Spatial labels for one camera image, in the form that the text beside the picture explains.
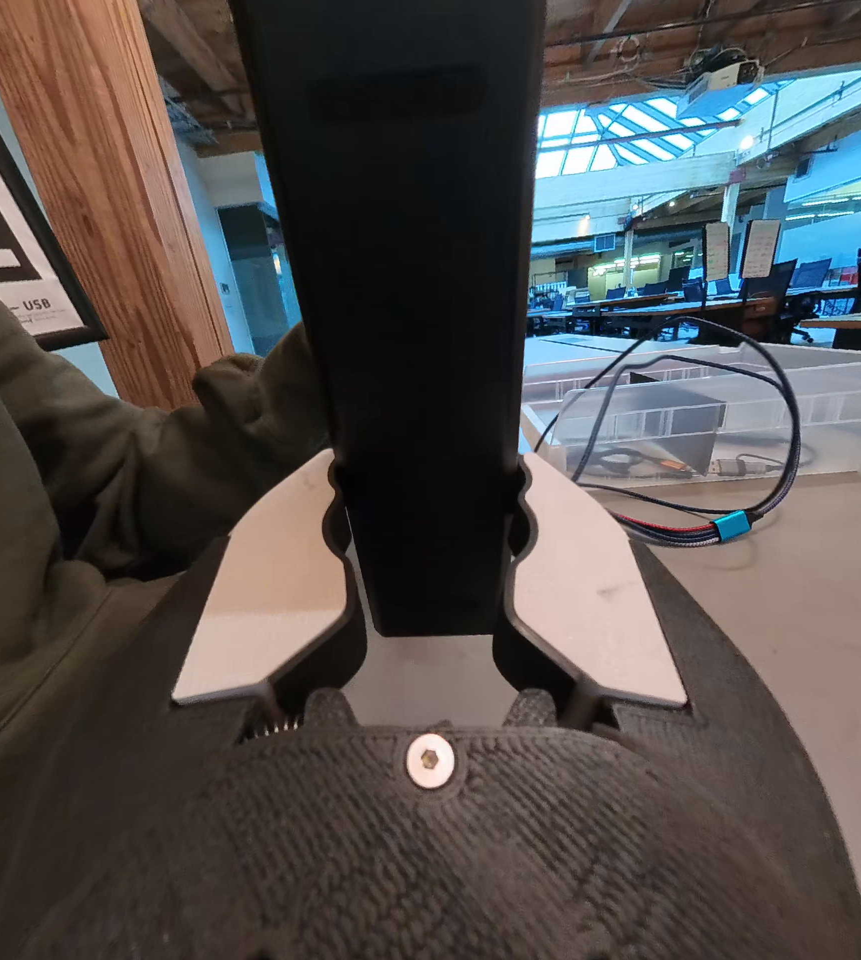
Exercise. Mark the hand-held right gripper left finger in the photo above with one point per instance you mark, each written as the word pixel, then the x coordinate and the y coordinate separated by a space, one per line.
pixel 273 600

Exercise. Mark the person's olive sweatshirt torso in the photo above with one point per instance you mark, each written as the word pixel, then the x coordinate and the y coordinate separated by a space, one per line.
pixel 10 600

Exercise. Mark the grey metal divider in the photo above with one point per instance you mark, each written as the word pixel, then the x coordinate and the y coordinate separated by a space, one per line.
pixel 685 427

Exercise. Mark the person's left forearm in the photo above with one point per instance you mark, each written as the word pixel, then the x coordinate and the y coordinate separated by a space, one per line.
pixel 235 450

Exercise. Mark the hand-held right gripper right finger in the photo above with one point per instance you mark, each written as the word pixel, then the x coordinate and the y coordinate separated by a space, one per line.
pixel 595 600

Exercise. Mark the paper flip chart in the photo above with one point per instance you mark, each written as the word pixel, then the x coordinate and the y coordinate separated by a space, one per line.
pixel 760 249
pixel 716 251

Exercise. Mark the clear plastic bin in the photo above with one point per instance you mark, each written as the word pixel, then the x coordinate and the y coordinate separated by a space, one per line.
pixel 835 420

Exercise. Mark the ceiling projector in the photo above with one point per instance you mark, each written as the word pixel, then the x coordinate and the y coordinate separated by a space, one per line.
pixel 723 75

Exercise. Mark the skylight window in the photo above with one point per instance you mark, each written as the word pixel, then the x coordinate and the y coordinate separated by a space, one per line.
pixel 625 127

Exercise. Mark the wooden pillar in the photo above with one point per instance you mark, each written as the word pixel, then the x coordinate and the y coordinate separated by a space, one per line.
pixel 100 187

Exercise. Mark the black USB hub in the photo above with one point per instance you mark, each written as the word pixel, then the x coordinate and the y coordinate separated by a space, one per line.
pixel 408 300

